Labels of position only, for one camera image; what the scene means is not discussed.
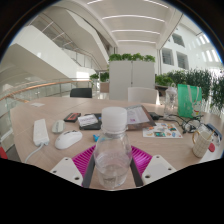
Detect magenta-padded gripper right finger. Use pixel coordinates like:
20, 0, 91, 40
128, 144, 177, 188

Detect white power strip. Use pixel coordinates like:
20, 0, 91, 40
32, 118, 50, 148

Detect white paper slip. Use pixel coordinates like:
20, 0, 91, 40
29, 101, 46, 108

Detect colourful sticker sheet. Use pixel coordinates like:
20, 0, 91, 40
142, 122, 184, 139

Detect white chair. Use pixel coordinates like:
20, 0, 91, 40
127, 86, 160, 105

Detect white power strip cable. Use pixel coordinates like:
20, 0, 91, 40
23, 143, 44, 164

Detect black pouch with white label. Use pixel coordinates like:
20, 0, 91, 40
77, 113, 103, 131

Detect glass railing with wooden handrail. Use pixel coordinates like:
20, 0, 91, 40
0, 78, 93, 104

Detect clear white-capped water bottle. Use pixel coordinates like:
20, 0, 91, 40
93, 106, 133, 190

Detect small grey oval device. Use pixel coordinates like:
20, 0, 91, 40
51, 119, 67, 134

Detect brown clipboard with paper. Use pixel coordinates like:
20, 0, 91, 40
124, 104, 157, 132

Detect white cabinet topped with plants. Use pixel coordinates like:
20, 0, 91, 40
108, 52, 157, 101

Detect white computer mouse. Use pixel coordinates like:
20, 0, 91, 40
54, 129, 83, 150

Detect black power adapter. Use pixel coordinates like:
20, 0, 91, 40
148, 111, 164, 121

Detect black and red case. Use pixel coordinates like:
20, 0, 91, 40
63, 112, 82, 123

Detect black chair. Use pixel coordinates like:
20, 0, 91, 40
69, 87, 93, 99

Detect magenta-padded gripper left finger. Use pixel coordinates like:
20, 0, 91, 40
49, 144, 99, 188

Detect ceiling light strips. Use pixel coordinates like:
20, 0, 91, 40
86, 0, 178, 44

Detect wooden planter with plants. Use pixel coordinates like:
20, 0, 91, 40
89, 71, 110, 93

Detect tangled black cables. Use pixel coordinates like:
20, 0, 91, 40
159, 113, 204, 134

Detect row of green plants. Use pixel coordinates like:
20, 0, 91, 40
154, 68, 224, 111

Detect white checked mug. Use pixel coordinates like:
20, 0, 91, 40
191, 128, 216, 159

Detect tall clear sports bottle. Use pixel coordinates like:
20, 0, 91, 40
163, 82, 179, 118

